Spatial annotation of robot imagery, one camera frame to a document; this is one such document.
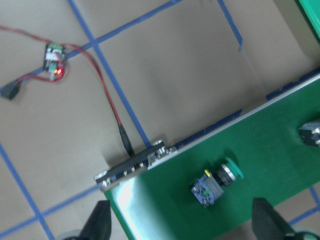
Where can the green conveyor belt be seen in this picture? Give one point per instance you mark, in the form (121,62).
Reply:
(157,204)

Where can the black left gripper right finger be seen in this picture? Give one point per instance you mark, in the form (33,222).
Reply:
(267,223)

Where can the green plastic tray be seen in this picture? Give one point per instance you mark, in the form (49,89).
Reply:
(310,10)

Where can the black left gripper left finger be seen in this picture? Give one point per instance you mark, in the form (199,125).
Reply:
(99,223)

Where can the green push button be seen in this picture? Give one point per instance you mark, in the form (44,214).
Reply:
(310,133)
(208,188)

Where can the small controller circuit board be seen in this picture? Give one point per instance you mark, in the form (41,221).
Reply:
(55,58)

